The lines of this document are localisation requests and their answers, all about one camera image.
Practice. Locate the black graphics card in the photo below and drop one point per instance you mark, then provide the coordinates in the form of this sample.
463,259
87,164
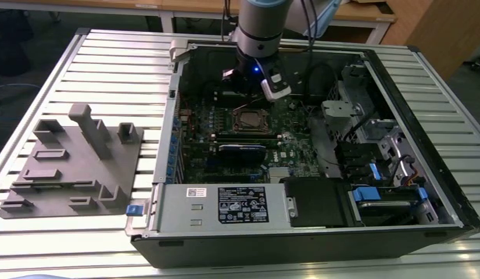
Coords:
238,157

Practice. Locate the silver green CPU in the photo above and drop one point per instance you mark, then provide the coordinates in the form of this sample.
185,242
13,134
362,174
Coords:
250,119

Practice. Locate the CPU socket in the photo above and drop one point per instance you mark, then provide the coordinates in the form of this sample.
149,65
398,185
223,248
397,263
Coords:
235,130

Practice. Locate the short wooden desk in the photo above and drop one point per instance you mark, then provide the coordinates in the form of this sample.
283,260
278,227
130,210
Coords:
362,13

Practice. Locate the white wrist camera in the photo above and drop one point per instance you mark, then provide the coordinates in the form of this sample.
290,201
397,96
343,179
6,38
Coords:
275,87

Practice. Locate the black office chair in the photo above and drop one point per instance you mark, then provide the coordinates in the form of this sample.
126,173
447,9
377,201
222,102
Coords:
10,43

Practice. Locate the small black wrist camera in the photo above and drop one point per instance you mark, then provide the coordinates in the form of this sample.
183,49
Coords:
227,77

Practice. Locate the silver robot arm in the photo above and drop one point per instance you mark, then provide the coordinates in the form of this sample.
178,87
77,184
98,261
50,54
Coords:
258,32

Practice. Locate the metal drive cage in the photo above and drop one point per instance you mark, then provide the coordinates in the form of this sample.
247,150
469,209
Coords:
353,87

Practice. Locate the thin metal locking lever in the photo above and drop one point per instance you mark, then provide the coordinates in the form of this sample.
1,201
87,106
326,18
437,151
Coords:
247,104

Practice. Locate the long wooden desk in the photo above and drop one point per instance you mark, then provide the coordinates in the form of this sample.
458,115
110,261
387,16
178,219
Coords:
87,3

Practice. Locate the silver chipset heat sink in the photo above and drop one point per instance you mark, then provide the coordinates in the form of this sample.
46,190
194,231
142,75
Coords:
279,172

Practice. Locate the black PC case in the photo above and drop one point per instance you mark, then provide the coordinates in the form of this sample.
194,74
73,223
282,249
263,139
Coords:
301,250

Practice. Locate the hard disk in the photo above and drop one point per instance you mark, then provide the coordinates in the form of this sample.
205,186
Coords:
382,212

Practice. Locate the blue case latch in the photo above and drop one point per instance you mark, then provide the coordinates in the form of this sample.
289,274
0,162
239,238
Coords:
134,210

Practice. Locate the grey parts rack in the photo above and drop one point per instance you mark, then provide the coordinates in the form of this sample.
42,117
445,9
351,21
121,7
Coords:
87,174

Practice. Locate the silver power supply unit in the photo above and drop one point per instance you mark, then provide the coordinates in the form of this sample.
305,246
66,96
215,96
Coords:
177,209

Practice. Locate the green motherboard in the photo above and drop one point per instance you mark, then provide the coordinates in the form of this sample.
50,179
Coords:
297,145

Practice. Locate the blue drive clip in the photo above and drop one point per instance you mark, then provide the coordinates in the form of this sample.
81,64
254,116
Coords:
374,171

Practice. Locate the grey metal bracket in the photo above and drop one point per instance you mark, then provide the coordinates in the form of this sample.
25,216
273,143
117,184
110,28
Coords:
337,109

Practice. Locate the small blue carrier tab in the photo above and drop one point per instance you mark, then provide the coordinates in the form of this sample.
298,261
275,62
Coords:
422,194

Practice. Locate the black RAM slot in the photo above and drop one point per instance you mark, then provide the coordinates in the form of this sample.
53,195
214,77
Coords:
246,135

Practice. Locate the wooden cabinet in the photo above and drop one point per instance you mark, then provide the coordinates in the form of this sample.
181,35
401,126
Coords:
437,29

